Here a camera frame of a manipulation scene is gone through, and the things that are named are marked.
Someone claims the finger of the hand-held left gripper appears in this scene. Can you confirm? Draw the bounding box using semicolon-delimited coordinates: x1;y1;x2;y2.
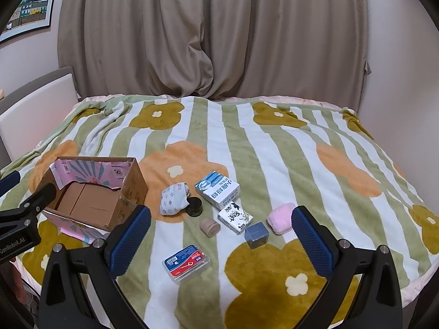
0;171;22;196
0;182;57;227

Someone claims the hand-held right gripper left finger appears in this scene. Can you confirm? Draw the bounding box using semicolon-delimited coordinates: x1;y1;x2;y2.
37;205;152;329

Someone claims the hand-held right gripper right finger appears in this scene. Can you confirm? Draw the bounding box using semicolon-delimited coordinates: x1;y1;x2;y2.
291;206;404;329

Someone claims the pink towel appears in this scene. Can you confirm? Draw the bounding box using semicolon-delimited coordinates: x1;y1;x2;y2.
267;203;297;236

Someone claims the cardboard box with pink lining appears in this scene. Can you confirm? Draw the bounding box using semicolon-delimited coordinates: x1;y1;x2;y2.
36;157;150;245

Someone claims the white patterned sock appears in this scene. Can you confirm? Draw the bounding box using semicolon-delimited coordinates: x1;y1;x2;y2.
159;182;191;217

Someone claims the small blue cube box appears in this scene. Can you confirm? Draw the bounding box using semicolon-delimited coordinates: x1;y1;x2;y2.
244;222;269;250

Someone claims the clear plastic case blue label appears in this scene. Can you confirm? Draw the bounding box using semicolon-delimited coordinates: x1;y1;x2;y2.
162;244;212;283

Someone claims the beige round jar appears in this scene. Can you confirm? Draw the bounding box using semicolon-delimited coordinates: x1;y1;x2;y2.
199;217;221;238

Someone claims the blue and white carton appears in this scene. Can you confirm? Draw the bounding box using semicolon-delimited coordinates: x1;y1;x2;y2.
194;171;241;209

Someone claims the black round jar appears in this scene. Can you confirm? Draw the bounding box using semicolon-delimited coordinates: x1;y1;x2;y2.
186;196;204;218

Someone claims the white furniture panel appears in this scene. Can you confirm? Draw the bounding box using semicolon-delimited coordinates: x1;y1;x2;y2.
0;67;82;172

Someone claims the black and white printed packet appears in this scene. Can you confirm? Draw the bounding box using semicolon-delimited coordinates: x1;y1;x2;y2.
217;200;255;235

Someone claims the striped flower blanket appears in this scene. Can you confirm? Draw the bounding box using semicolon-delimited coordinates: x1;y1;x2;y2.
0;95;439;329

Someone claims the beige curtain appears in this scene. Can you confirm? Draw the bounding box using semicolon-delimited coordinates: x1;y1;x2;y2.
57;0;373;101

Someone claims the framed wall poster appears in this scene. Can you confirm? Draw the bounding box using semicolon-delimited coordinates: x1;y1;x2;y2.
0;0;61;44

